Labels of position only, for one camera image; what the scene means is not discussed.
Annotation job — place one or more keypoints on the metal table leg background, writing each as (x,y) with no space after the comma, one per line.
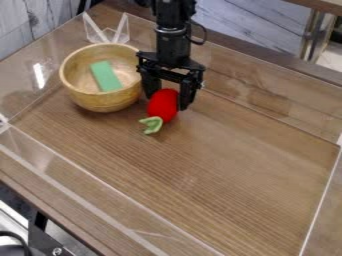
(317,35)

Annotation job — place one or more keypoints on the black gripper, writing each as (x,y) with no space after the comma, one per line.
(170,63)

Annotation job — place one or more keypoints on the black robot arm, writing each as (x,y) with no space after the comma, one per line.
(174,14)

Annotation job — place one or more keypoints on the green rectangular block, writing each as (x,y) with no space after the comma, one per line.
(105,76)

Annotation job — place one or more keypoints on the red plush fruit green leaves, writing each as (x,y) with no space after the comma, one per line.
(162,110)

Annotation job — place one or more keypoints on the black table frame leg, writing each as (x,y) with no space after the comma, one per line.
(27,239)

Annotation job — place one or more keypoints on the clear acrylic corner bracket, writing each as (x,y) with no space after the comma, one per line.
(107,35)

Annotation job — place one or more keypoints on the wooden bowl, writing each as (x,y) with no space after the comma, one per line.
(81,84)

